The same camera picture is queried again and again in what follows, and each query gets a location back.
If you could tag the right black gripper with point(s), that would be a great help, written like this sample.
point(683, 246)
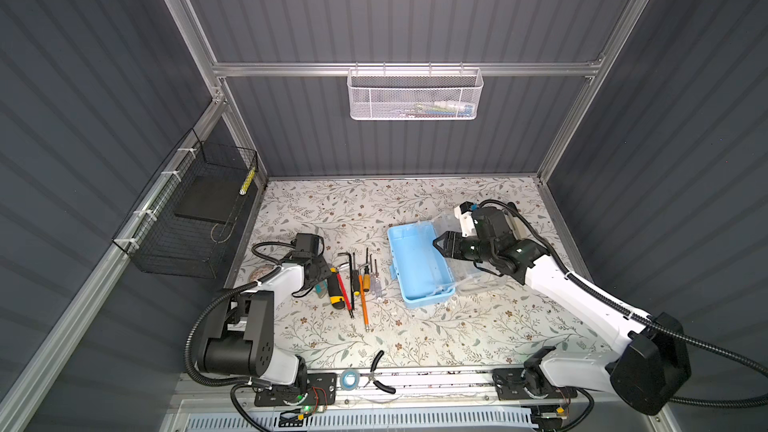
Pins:
point(450, 244)

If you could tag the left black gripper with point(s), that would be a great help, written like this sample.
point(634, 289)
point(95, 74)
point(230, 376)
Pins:
point(323, 270)

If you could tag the black hex key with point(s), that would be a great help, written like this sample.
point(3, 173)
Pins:
point(345, 266)

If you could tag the yellow black utility knife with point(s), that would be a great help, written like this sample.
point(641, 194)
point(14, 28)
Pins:
point(334, 292)

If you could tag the blue plastic tool box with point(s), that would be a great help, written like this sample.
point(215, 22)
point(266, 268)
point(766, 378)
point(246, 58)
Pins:
point(421, 271)

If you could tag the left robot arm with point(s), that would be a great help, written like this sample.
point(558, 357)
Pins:
point(232, 342)

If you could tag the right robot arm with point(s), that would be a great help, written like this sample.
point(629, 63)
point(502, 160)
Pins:
point(643, 366)

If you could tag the clear tape roll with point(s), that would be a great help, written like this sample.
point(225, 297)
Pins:
point(263, 274)

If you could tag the orange long screwdriver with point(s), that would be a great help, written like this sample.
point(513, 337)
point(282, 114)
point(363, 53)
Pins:
point(363, 303)

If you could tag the blue tape roll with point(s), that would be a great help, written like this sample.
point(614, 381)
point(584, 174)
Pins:
point(349, 379)

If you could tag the black foam pad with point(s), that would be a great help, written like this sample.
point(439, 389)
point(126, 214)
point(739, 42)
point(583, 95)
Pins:
point(210, 199)

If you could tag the white ventilated front panel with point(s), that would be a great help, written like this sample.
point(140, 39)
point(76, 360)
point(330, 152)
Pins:
point(404, 419)

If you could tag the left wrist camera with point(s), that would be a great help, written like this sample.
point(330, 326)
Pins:
point(307, 245)

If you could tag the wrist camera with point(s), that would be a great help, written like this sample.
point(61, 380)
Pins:
point(307, 245)
point(464, 214)

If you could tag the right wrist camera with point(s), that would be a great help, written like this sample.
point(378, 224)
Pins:
point(464, 214)

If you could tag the yellow handle screwdriver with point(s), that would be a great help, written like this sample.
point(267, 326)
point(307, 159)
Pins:
point(366, 267)

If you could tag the clear handle screwdriver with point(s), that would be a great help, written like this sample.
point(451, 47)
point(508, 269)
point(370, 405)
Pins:
point(376, 287)

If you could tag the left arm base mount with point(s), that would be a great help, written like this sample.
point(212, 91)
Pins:
point(308, 390)

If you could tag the black wire wall basket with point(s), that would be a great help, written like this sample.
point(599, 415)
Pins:
point(158, 242)

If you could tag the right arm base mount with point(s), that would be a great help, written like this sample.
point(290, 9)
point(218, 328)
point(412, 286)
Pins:
point(519, 383)

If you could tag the white wire wall basket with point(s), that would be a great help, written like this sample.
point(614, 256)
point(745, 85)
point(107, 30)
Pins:
point(426, 94)

